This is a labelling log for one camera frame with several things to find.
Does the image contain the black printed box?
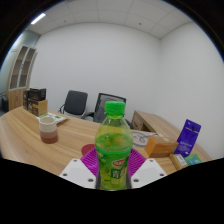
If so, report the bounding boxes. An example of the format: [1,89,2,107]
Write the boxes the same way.
[28,87,47,101]

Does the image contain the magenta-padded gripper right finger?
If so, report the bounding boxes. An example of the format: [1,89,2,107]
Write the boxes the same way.
[128,148,168,190]

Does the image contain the green drink bottle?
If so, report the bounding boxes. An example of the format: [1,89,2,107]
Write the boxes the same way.
[94,100,134,192]

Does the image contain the black mesh office chair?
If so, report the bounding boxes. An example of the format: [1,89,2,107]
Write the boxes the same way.
[81,92,134,129]

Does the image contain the white green purple leaflet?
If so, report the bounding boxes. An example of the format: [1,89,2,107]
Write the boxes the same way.
[35,112,69,125]

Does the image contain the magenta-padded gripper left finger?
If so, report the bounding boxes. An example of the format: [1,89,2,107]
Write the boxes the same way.
[59,147,101,190]

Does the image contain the brown cardboard box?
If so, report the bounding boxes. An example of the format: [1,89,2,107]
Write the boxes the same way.
[28,98,49,117]

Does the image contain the white and brown cup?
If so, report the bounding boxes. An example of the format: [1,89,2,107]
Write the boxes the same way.
[38,116,60,145]

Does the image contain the wooden side desk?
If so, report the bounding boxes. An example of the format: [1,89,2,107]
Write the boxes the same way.
[131,110,188,141]

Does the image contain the dark flat box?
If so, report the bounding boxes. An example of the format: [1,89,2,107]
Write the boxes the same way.
[22,89,31,111]

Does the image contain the wooden shelf cabinet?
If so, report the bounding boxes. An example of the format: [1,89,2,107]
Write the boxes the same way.
[6,44,38,112]

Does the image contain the black sofa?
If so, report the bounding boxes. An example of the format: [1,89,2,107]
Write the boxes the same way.
[0,97,10,114]

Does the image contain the flat round red coaster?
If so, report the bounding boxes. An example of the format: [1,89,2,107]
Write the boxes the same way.
[81,143,97,156]

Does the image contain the purple package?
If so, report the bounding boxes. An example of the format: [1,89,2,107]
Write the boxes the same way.
[173,119,202,159]

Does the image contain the tan small packet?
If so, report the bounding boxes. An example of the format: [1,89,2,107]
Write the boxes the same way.
[169,153,189,171]

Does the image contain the rectangular ceiling light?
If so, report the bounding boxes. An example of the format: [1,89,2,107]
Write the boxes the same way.
[30,12,47,25]

